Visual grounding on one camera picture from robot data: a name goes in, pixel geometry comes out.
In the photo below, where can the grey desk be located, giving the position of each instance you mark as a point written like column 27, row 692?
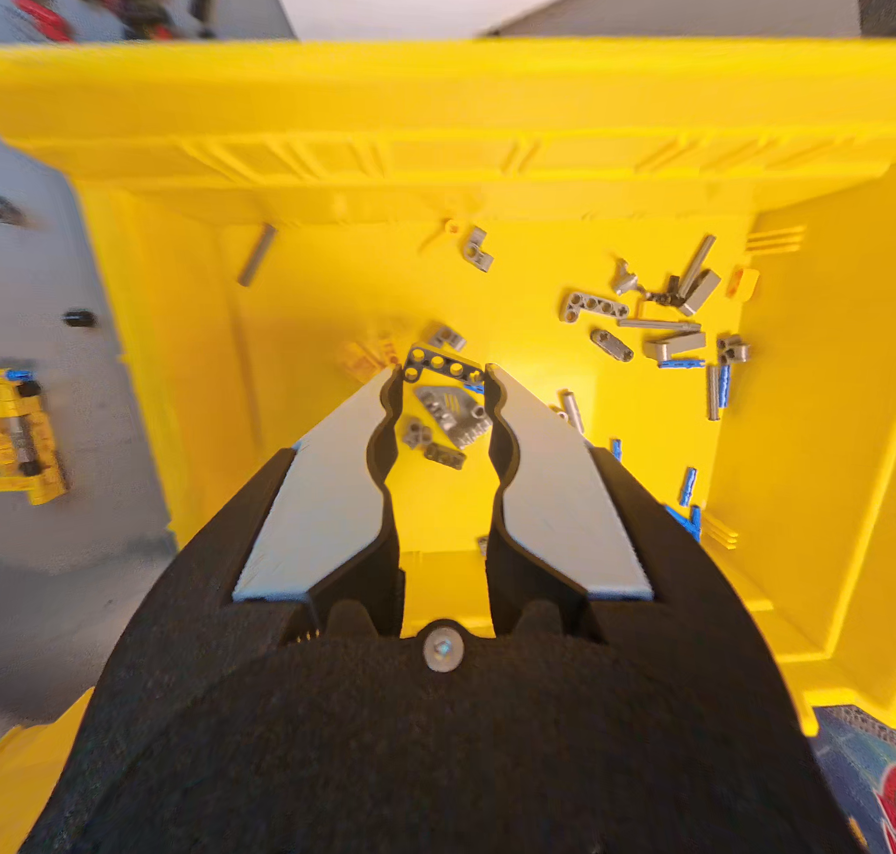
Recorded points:
column 91, row 588

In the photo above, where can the yellow storage bin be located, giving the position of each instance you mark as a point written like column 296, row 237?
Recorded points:
column 28, row 770
column 490, row 98

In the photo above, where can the yellow brick assembly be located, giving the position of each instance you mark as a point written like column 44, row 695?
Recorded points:
column 31, row 448

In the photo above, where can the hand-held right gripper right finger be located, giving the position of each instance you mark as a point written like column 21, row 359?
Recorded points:
column 574, row 518

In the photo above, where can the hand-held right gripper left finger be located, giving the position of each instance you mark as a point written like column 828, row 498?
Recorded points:
column 315, row 518

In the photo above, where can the assorted loose brick pieces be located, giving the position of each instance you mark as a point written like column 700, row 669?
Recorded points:
column 455, row 416

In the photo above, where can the small black brick bush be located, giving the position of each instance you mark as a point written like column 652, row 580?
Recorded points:
column 78, row 318

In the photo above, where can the printed toy kit box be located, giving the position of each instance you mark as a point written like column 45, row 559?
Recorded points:
column 861, row 784

